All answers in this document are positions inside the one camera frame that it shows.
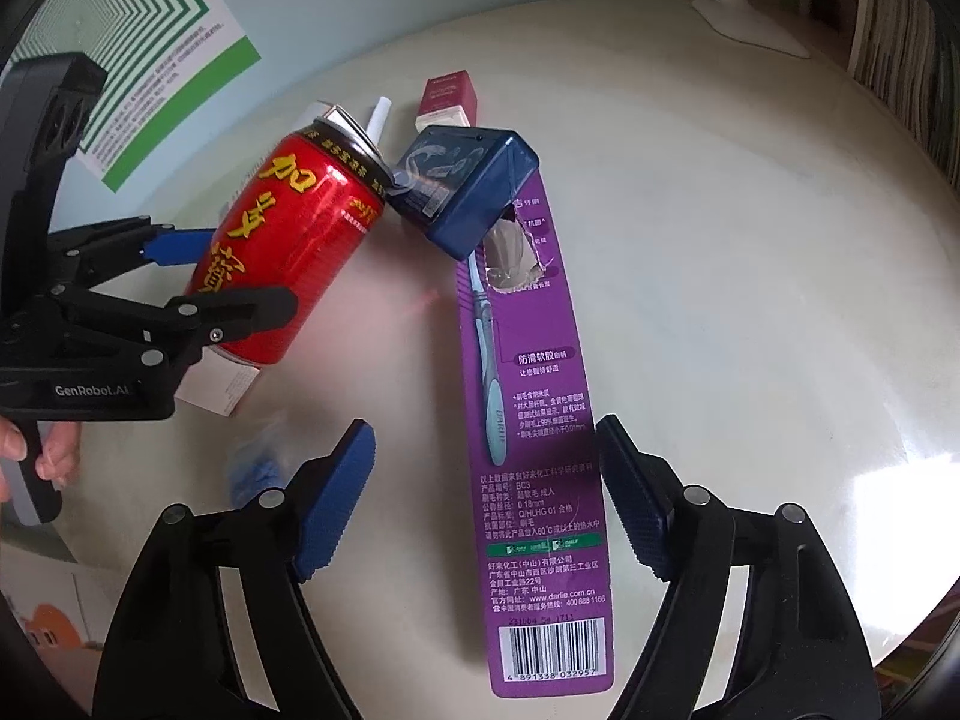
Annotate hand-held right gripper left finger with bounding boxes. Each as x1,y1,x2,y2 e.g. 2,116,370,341
91,420,376,720

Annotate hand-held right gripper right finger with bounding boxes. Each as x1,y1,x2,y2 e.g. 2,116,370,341
596,414,882,720

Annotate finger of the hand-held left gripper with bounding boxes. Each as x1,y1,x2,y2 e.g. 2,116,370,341
15,285,299,374
49,216,218,292

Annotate red drink can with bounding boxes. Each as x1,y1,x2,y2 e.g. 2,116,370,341
184,114,391,367

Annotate purple toothbrush package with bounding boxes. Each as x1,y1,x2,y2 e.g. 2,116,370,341
454,169,617,698

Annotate person's left hand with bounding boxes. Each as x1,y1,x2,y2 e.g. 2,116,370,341
0,420,83,500

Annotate blue item in clear bag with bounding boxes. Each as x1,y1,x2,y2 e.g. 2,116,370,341
225,424,290,507

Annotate white tube with blue cap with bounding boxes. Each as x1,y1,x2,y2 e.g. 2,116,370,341
366,95,395,151

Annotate dark blue carton box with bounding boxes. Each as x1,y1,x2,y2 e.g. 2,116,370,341
384,124,541,262

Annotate maroon and white small box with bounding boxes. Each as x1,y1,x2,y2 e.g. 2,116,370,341
415,71,481,132

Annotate row of pale books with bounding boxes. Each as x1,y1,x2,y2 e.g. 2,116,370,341
847,0,960,188

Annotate green striped wall poster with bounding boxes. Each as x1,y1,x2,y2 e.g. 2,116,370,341
11,0,263,192

